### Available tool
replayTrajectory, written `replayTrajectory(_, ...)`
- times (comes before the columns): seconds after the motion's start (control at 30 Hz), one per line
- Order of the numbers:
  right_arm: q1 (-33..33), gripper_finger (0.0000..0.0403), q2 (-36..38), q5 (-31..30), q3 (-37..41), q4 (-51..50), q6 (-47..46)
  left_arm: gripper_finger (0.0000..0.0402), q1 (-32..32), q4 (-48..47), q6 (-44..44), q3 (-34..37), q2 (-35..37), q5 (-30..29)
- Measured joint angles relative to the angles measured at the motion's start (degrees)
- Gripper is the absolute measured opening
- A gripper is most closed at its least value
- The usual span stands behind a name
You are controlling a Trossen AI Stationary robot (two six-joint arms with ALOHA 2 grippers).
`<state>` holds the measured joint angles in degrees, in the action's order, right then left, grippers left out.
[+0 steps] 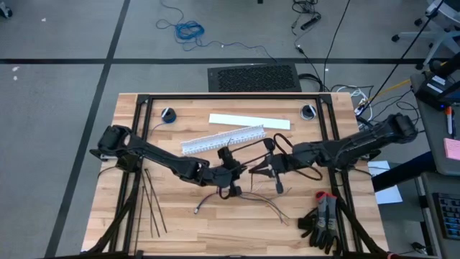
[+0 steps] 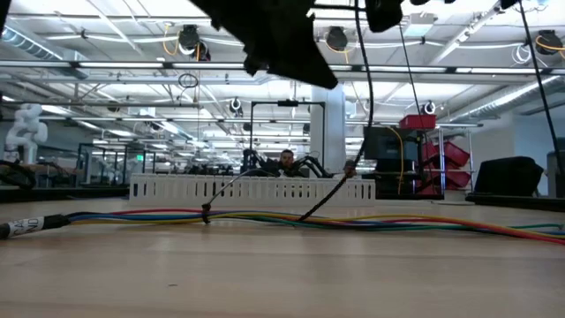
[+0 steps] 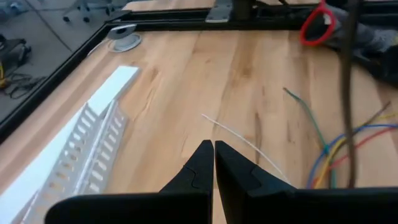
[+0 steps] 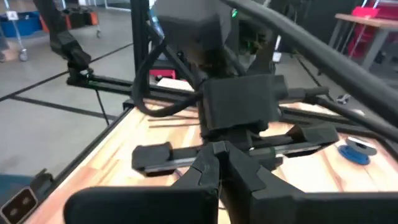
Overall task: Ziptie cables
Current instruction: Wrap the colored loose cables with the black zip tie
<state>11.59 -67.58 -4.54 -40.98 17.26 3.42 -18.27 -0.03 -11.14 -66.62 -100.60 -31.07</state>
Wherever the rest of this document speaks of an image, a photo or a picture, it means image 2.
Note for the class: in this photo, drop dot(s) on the black gantry frame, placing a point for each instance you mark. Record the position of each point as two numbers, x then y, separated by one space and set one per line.
287 103

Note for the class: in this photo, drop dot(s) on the black monitor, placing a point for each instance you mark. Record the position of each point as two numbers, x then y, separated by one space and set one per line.
384 143

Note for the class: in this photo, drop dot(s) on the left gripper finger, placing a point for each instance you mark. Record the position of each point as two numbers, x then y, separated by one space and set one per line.
293 70
311 59

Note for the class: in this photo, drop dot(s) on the red storage bin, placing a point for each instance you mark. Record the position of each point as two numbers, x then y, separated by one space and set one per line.
430 152
457 154
459 179
428 190
417 122

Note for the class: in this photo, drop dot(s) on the white building column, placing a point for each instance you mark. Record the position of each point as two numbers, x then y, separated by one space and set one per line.
329 132

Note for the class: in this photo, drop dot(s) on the silver ventilation duct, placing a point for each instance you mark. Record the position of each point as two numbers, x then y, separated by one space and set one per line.
26 42
521 95

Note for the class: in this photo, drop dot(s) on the black bag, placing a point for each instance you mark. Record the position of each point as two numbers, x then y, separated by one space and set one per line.
507 176

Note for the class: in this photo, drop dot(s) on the metal shelf rack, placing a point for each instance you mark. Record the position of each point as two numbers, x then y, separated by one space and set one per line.
442 132

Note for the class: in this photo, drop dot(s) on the long ceiling light bar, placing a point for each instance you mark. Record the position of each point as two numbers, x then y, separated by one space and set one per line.
123 65

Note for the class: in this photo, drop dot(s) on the person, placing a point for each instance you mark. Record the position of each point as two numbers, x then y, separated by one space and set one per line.
350 168
286 160

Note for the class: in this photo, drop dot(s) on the grey cabinet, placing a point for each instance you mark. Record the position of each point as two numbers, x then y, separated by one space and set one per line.
557 176

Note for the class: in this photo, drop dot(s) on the black background robot arm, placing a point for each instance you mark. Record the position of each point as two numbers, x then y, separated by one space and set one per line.
315 167
249 163

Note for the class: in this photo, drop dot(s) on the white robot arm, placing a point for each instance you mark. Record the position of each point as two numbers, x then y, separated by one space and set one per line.
26 128

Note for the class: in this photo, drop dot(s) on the black zip tie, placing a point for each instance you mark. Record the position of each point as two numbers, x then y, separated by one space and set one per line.
326 197
206 215

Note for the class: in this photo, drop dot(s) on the black connector with white label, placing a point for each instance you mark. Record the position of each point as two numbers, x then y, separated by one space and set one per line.
26 226

